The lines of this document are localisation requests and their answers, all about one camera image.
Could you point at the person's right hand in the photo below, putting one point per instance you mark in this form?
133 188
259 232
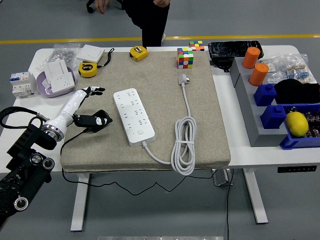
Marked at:
101 5

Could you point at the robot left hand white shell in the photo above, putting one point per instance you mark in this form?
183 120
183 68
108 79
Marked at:
68 108

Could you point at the person's left hand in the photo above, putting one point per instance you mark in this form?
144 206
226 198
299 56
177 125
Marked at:
162 2

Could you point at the black plug adapter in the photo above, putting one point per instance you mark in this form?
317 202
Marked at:
103 113

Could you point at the white power strip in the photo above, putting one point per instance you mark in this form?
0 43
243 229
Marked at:
132 117

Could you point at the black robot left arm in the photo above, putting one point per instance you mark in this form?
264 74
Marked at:
25 160

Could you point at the yellow tape measure grey button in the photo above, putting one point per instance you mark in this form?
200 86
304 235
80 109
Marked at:
138 53

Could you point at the person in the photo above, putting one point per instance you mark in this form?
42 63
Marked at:
152 25

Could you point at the purple bowl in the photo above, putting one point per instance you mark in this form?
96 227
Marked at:
42 87

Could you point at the yellow black tape measure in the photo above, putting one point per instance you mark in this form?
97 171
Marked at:
87 70

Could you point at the white circuit breaker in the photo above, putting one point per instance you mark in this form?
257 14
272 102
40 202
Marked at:
22 85

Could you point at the small colourful puzzle cube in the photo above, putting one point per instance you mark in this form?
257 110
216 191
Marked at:
196 46

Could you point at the clear bag of screws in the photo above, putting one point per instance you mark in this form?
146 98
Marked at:
61 53

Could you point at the large colourful puzzle cube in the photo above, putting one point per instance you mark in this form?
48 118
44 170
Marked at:
185 58

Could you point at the black glossy tray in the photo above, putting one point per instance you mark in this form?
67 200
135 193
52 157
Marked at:
230 48

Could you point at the black power adapter block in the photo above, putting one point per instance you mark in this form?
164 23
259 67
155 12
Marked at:
221 63

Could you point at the grey-brown mat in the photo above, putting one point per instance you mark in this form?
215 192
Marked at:
162 112

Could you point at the white table leg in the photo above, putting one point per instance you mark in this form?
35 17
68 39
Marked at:
80 207
257 200

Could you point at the orange cylinder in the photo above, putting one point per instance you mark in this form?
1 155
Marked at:
251 58
258 75

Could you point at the blue plastic block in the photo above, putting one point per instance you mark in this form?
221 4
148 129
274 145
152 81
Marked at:
265 96
272 118

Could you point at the grey stepped block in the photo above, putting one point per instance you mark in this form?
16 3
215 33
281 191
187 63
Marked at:
250 117

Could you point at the clear bag of resistors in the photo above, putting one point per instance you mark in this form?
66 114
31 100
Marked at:
297 72

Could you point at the black cloth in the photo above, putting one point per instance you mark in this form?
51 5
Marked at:
295 91

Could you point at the grey metal box under table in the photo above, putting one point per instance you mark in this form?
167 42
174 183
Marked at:
221 178

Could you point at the yellow lemon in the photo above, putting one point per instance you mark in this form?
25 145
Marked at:
296 123

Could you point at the blue plastic bin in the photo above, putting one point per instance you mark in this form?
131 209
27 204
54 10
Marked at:
300 143

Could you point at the black table control panel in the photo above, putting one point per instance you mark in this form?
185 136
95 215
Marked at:
296 169

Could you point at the white wall socket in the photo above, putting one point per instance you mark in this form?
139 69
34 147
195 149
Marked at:
62 82

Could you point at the small white switch plate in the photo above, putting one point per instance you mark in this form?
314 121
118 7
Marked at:
57 68

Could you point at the large white switch plate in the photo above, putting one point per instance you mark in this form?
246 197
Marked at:
90 53

